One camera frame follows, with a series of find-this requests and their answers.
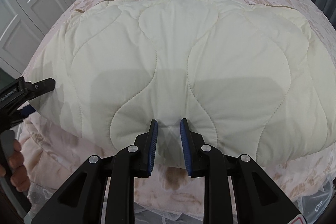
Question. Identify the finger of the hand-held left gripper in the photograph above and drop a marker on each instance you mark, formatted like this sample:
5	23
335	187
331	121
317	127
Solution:
27	111
42	86

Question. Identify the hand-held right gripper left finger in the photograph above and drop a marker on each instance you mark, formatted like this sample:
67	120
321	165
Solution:
153	150

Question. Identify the cream quilted jacket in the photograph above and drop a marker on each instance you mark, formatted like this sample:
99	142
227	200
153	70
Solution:
210	69

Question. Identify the person's left hand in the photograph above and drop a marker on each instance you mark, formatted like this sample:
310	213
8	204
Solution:
18	171

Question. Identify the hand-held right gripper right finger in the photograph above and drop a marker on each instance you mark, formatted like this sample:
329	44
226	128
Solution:
185	150

